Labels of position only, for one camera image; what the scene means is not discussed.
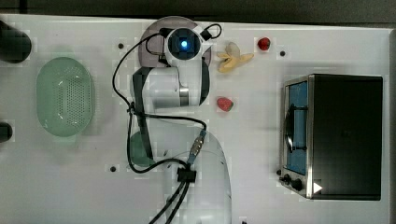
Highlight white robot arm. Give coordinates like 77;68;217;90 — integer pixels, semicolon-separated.
127;26;232;224

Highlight grey round plate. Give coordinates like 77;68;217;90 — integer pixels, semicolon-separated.
138;16;218;69

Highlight red toy strawberry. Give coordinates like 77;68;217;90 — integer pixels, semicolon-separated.
217;97;233;112

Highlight peeled toy banana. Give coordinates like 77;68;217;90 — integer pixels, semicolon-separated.
217;42;254;73

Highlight green mug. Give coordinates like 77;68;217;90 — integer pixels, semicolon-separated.
129;132;155;167

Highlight small red strawberry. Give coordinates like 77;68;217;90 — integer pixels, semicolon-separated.
258;37;271;50

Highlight green oval colander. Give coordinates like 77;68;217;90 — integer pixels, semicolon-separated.
35;57;92;137

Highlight black cylinder holder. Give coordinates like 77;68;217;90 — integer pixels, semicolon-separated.
0;21;32;63

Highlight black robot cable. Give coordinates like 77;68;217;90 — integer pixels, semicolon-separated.
111;22;223;224

